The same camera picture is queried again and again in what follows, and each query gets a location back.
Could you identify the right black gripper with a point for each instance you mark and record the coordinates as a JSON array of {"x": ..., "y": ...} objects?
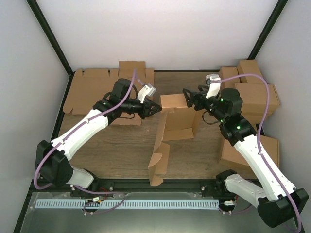
[{"x": 200, "y": 97}]

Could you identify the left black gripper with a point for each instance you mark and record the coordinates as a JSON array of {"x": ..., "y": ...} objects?
[{"x": 145, "y": 112}]

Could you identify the cardboard box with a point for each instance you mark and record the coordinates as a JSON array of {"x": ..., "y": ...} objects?
[{"x": 176, "y": 122}]

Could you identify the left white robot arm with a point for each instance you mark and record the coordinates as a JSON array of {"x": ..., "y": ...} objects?
[{"x": 53, "y": 158}]

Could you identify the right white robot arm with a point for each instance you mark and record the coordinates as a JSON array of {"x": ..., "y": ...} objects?
[{"x": 277, "y": 200}]

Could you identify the folded box back left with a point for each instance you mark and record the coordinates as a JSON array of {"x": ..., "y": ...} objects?
[{"x": 227, "y": 72}]

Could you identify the folded box back right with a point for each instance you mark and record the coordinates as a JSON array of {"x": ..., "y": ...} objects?
[{"x": 249, "y": 67}]

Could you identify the folded box top stack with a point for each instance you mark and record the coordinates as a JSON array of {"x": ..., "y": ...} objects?
[{"x": 254, "y": 97}]

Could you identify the folded boxes lower stack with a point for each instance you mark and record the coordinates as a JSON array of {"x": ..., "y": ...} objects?
[{"x": 252, "y": 114}]

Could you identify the flat cardboard sheet stack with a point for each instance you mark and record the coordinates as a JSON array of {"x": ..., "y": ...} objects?
[{"x": 90, "y": 85}]

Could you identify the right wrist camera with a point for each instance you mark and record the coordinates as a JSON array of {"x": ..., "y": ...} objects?
[{"x": 213, "y": 82}]

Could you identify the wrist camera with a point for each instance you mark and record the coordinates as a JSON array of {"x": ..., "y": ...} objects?
[
  {"x": 213, "y": 82},
  {"x": 147, "y": 91}
]

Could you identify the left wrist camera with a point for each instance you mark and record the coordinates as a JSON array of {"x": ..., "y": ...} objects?
[{"x": 147, "y": 91}]

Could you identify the right black frame post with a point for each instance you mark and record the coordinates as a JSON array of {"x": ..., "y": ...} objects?
[{"x": 275, "y": 14}]

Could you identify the black frame post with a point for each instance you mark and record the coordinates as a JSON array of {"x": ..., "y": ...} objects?
[
  {"x": 35, "y": 8},
  {"x": 275, "y": 14}
]

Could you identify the light blue cable duct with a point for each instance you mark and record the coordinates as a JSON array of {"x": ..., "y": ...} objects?
[{"x": 204, "y": 204}]

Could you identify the left black frame post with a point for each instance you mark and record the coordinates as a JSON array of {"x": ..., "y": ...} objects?
[{"x": 35, "y": 8}]

